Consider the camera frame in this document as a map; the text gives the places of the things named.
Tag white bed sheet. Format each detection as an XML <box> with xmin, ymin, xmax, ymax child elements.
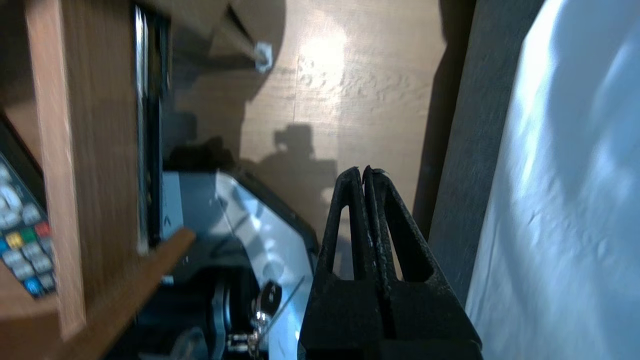
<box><xmin>465</xmin><ymin>0</ymin><xmax>640</xmax><ymax>360</ymax></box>

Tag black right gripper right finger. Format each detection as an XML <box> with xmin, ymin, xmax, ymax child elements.
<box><xmin>362</xmin><ymin>166</ymin><xmax>483</xmax><ymax>360</ymax></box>

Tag black TV remote control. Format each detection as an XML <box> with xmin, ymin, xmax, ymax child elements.
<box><xmin>0</xmin><ymin>150</ymin><xmax>54</xmax><ymax>300</ymax></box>

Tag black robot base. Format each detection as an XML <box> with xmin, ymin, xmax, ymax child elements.
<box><xmin>160</xmin><ymin>170</ymin><xmax>321</xmax><ymax>360</ymax></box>

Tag curved wooden table drawer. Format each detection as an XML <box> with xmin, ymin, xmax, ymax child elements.
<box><xmin>0</xmin><ymin>0</ymin><xmax>196</xmax><ymax>360</ymax></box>

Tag grey upholstered bed frame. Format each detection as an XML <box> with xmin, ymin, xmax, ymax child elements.
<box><xmin>414</xmin><ymin>0</ymin><xmax>546</xmax><ymax>306</ymax></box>

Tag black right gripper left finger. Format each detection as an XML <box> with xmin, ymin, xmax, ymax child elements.
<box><xmin>298</xmin><ymin>166</ymin><xmax>396</xmax><ymax>360</ymax></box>

